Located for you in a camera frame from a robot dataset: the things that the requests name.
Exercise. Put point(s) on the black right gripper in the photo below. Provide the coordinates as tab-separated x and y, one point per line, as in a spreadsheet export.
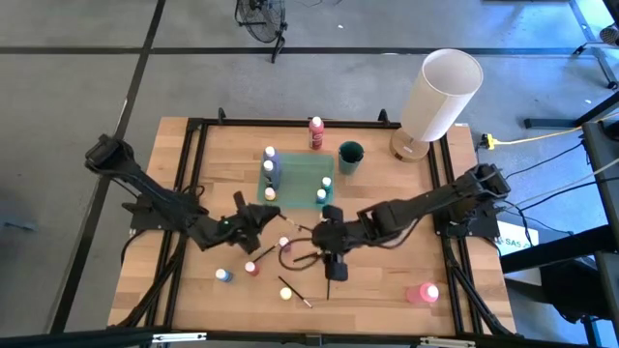
333	237

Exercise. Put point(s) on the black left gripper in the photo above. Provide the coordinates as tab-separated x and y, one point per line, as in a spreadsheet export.
249	227

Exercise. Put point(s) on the small orange paint bottle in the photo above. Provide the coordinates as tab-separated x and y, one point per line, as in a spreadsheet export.
270	194

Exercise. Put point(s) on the small magenta paint bottle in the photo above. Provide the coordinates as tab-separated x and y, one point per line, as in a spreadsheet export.
284	243

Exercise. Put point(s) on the small blue paint bottle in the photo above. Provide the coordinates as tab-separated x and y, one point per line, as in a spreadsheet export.
223	275
321	196

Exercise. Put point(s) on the large teal paint bottle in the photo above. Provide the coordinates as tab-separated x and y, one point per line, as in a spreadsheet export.
268	169

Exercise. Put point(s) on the small green paint bottle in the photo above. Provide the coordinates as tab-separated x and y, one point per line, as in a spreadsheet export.
327	183

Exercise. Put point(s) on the small red paint bottle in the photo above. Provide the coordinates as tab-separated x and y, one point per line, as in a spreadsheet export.
251	268

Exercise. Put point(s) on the large blue paint bottle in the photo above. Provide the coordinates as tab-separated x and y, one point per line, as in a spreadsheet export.
271	157

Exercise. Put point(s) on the large pink paint bottle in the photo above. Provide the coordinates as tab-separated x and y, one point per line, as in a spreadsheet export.
421	293

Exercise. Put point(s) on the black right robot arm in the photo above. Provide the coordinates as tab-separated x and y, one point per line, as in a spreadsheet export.
425	203

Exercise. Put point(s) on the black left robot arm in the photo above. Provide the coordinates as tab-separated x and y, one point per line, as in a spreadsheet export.
155	198

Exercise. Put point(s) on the large red paint bottle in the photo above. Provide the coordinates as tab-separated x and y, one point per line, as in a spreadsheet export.
316	137

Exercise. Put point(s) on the translucent teal plastic bin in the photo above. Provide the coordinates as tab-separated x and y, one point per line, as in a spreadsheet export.
300	183

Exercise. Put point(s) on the dark green plastic cup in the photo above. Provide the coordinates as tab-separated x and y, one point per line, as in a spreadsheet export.
350	164

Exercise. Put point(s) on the white shade wooden base lamp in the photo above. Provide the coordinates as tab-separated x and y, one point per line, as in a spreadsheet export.
440	96

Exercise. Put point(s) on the white labelled box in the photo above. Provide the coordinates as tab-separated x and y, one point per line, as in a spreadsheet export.
512	241

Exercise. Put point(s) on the black floor fan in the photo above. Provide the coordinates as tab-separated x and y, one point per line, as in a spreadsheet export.
261	19

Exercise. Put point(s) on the black aluminium rig frame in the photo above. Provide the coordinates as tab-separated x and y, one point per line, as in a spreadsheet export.
309	123

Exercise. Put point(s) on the black frame clamp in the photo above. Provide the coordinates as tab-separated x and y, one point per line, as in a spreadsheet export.
383	116
221	115

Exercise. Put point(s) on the silver frame bracket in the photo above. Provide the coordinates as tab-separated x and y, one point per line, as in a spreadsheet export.
179	337
447	342

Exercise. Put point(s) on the neighbouring black rig frame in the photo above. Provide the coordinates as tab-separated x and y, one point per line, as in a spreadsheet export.
602	217

